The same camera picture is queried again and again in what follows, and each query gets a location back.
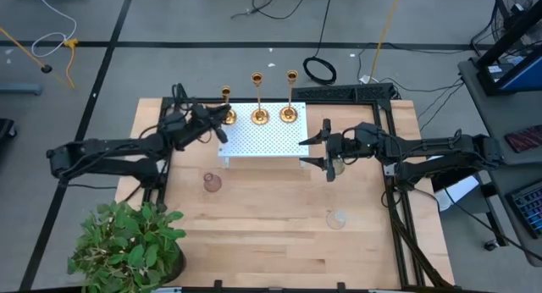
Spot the black and blue monitor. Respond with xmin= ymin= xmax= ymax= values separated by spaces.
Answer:
xmin=473 ymin=8 xmax=542 ymax=97

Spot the yellow cable with black end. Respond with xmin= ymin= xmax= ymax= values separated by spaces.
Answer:
xmin=0 ymin=25 xmax=53 ymax=75

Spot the black hanging cable with coil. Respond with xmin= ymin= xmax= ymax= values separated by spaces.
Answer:
xmin=301 ymin=0 xmax=338 ymax=86

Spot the grey desk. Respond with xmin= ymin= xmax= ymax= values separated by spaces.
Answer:
xmin=458 ymin=47 xmax=542 ymax=267

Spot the clear ribbed glass candle holder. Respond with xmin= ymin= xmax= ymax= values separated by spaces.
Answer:
xmin=325 ymin=208 xmax=348 ymax=231

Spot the grey floor bar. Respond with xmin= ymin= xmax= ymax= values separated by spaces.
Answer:
xmin=0 ymin=82 xmax=44 ymax=97

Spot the black perforated plate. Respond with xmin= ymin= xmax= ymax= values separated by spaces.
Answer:
xmin=291 ymin=82 xmax=395 ymax=102

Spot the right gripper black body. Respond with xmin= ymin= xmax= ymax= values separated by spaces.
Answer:
xmin=323 ymin=118 xmax=380 ymax=184

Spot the backlit keyboard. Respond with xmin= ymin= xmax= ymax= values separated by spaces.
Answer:
xmin=505 ymin=179 xmax=542 ymax=240

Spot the black floor cable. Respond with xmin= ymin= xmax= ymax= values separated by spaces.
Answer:
xmin=230 ymin=0 xmax=312 ymax=21

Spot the tall gold candlestick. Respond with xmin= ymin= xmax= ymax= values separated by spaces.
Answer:
xmin=279 ymin=69 xmax=300 ymax=124
xmin=250 ymin=71 xmax=271 ymax=126

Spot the dark red flat item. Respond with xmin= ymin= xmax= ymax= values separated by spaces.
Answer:
xmin=503 ymin=124 xmax=542 ymax=154

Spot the short gold candlestick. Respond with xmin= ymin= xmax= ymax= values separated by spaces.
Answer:
xmin=220 ymin=85 xmax=238 ymax=126

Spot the white floor cable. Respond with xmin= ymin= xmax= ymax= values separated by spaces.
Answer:
xmin=30 ymin=0 xmax=79 ymax=59

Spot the pink ribbed glass candle holder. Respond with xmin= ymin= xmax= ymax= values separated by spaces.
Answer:
xmin=202 ymin=171 xmax=224 ymax=194

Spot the black plant pot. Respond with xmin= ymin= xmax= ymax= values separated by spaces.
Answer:
xmin=163 ymin=248 xmax=188 ymax=285

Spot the yellow hanging cable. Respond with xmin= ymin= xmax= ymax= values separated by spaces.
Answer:
xmin=367 ymin=0 xmax=404 ymax=83

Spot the black floor object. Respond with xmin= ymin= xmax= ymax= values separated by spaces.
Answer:
xmin=0 ymin=118 xmax=19 ymax=142

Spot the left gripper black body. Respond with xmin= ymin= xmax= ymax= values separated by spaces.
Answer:
xmin=170 ymin=104 xmax=222 ymax=152

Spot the black aluminium table frame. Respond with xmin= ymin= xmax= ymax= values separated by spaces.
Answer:
xmin=143 ymin=96 xmax=456 ymax=290

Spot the yellow cable with plug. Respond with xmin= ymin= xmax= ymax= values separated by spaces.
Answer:
xmin=62 ymin=37 xmax=80 ymax=91

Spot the white perforated riser shelf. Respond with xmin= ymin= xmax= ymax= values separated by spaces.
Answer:
xmin=217 ymin=101 xmax=311 ymax=169

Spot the green leafy potted plant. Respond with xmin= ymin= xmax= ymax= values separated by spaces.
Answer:
xmin=66 ymin=199 xmax=188 ymax=293

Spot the black floor fan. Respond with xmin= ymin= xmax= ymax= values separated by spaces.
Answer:
xmin=489 ymin=0 xmax=542 ymax=47

